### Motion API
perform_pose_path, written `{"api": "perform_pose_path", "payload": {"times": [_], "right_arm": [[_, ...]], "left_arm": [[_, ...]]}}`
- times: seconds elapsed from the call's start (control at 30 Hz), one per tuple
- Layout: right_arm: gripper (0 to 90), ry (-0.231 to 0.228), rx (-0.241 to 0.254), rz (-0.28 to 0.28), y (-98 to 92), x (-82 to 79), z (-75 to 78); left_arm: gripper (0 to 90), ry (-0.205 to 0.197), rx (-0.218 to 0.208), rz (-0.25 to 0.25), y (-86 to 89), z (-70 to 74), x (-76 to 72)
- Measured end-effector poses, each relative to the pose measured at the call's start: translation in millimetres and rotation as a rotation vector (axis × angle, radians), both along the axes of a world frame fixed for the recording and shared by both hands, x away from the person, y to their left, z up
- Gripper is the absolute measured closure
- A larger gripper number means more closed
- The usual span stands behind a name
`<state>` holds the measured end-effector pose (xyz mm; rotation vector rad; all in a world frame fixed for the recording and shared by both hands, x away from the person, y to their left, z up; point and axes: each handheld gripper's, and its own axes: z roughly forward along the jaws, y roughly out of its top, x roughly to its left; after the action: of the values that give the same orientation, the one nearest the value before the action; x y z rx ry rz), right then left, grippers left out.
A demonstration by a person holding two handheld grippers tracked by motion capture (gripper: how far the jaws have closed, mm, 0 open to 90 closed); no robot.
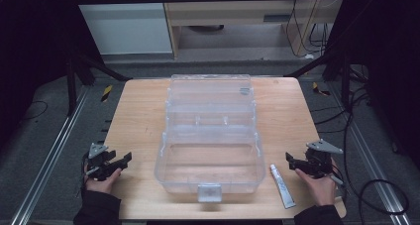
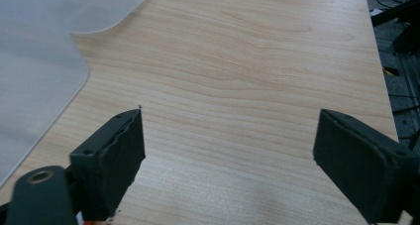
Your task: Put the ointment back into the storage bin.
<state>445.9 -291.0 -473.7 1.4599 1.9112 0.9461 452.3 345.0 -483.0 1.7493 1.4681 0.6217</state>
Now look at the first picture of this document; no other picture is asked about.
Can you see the yellow black floor tape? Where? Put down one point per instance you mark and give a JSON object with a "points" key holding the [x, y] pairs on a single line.
{"points": [[318, 89], [106, 93]]}

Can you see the light wooden desk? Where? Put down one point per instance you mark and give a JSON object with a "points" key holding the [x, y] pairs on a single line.
{"points": [[231, 15]]}

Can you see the black metal stand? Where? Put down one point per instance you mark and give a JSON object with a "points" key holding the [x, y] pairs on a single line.
{"points": [[345, 83], [71, 86]]}

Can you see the white tube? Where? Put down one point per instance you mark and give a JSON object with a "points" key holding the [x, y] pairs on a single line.
{"points": [[282, 187]]}

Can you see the white cabinet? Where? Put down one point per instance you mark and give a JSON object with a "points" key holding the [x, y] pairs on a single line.
{"points": [[125, 23]]}

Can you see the clear plastic storage box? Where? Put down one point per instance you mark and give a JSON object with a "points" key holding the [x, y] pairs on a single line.
{"points": [[210, 142]]}

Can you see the person's right hand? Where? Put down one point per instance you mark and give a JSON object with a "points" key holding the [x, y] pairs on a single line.
{"points": [[318, 188]]}

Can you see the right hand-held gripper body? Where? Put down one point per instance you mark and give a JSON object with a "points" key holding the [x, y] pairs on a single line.
{"points": [[319, 160]]}

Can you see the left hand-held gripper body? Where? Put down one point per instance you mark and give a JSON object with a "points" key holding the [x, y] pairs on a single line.
{"points": [[99, 159]]}

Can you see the aluminium floor rail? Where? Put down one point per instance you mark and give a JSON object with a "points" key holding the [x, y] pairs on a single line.
{"points": [[49, 159], [369, 152]]}

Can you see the black curtain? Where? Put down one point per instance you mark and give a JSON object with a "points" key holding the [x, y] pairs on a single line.
{"points": [[29, 53], [389, 69]]}

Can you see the person's left hand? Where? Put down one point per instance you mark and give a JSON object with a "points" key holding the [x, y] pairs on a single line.
{"points": [[103, 184]]}

